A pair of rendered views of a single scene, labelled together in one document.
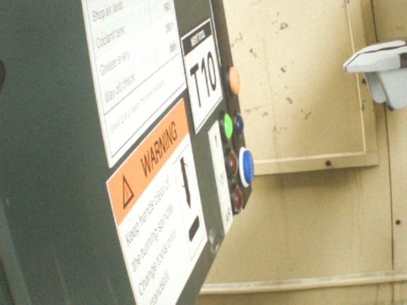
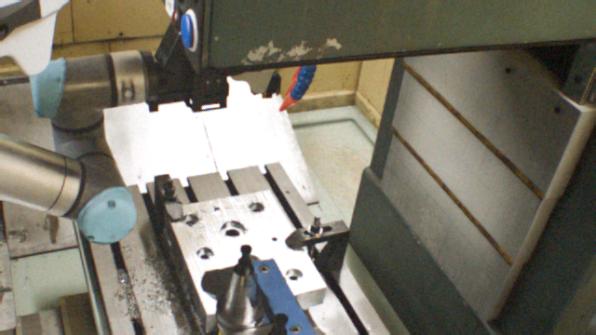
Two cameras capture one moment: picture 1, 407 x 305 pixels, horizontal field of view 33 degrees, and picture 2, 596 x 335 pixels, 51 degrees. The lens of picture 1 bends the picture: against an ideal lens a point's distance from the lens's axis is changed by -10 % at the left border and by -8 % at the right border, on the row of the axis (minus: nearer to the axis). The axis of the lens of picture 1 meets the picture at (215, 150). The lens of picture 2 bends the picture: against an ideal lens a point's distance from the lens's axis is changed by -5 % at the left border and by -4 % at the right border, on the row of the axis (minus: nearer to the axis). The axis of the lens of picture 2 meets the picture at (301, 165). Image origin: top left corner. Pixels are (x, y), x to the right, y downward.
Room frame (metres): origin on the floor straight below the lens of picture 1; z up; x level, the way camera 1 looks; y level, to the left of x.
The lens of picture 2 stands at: (1.07, -0.28, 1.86)
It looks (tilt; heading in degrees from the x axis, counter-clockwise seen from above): 36 degrees down; 137
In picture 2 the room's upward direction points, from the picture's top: 9 degrees clockwise
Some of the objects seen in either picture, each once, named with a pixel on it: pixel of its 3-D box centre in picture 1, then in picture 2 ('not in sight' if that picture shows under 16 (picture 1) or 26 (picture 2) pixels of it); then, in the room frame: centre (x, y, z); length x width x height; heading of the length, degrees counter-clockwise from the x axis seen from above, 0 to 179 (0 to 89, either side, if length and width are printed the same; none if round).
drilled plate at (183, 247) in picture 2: not in sight; (240, 254); (0.35, 0.26, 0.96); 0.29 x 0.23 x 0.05; 166
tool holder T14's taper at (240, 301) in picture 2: not in sight; (242, 288); (0.64, 0.05, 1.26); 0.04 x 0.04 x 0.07
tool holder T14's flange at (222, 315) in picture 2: not in sight; (239, 312); (0.64, 0.05, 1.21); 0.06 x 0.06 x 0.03
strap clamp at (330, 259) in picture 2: not in sight; (315, 243); (0.41, 0.41, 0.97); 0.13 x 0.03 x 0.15; 76
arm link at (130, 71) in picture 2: not in sight; (129, 79); (0.35, 0.05, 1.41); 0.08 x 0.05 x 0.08; 166
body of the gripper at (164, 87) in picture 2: not in sight; (184, 75); (0.36, 0.13, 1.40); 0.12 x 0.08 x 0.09; 76
